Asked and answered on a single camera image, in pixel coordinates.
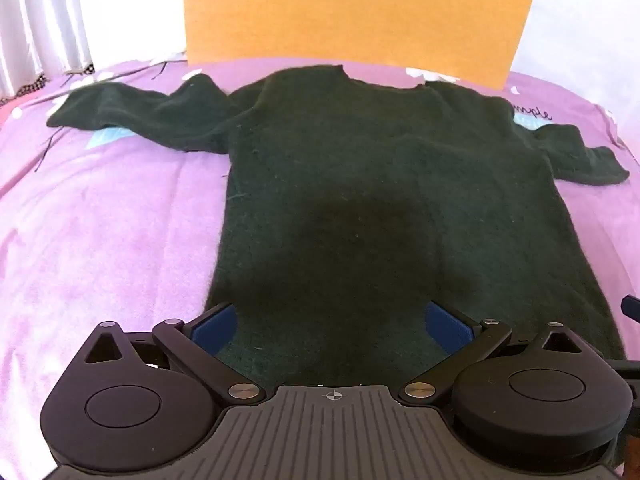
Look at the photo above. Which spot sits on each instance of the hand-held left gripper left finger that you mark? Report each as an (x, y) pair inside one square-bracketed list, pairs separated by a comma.
[(214, 331)]

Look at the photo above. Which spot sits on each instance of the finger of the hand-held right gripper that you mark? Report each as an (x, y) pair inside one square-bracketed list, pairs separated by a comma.
[(632, 308)]

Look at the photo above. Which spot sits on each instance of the orange headboard panel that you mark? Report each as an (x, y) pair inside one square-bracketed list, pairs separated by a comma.
[(360, 15)]

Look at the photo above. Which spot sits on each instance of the white curtain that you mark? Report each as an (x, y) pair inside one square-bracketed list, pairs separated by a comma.
[(40, 15)]

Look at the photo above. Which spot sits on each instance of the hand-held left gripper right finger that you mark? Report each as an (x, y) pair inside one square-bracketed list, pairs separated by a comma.
[(446, 331)]

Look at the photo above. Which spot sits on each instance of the purple printed bedsheet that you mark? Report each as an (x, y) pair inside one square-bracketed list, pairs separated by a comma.
[(110, 230)]

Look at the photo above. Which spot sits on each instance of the dark green sweater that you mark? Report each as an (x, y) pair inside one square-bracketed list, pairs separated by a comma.
[(380, 195)]

